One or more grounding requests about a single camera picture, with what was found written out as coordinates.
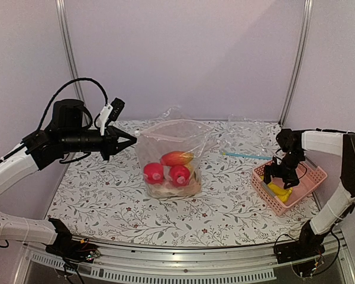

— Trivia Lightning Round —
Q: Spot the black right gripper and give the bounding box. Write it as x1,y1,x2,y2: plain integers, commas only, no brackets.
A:
263,151,304,189

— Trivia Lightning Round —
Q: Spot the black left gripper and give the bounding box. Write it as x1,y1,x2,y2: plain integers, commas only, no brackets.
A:
62,125,137,160

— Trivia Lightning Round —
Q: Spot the yellow toy banana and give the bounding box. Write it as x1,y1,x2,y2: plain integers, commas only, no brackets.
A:
267,182,293,204

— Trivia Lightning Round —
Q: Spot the clear zip top bag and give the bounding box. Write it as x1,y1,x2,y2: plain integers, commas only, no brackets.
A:
135,120,214,199

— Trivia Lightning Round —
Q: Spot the orange toy fruit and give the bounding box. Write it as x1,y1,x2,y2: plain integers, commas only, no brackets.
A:
160,151,194,167

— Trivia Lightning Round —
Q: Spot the white toy cauliflower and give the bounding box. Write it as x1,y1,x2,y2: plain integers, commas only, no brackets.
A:
147,179,202,198

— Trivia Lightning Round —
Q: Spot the red toy apple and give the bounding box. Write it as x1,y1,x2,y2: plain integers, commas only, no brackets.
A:
169,165,191,187

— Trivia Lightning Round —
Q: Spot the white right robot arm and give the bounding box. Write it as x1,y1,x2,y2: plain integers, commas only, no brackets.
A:
263,128,355,258

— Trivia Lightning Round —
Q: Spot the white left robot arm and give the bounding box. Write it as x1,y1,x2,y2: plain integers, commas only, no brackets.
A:
0,98,137,257

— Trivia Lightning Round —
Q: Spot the crumpled clear bag right back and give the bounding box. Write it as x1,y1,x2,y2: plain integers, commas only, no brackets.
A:
219,115,282,157

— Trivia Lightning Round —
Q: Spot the clear bag at back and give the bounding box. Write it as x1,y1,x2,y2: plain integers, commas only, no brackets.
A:
154,106,192,121

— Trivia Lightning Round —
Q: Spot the pink plastic basket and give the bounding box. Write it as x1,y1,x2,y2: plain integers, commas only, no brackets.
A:
251,162,328,216

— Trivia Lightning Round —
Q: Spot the floral tablecloth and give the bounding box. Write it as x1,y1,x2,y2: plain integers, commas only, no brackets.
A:
47,121,318,247

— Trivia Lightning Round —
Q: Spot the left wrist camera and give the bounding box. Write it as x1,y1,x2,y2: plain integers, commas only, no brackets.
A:
94,98,125,136

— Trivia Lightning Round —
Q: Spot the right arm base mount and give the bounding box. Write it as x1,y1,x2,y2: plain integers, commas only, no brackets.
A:
273,221,328,277

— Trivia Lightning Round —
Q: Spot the aluminium front rail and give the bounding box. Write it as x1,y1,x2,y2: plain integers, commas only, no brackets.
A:
14,231,355,283

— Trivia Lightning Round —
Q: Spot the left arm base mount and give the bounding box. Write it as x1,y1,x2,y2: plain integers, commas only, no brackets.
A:
46,218,101,263

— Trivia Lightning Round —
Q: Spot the right aluminium post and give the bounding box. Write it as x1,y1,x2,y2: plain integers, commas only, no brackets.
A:
279,0,314,126

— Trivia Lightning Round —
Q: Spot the aluminium post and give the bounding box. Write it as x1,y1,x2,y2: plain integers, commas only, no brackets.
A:
54,0,86,103
279,0,314,126

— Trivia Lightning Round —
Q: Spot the left aluminium post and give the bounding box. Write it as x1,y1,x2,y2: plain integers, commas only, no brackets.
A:
54,0,86,103

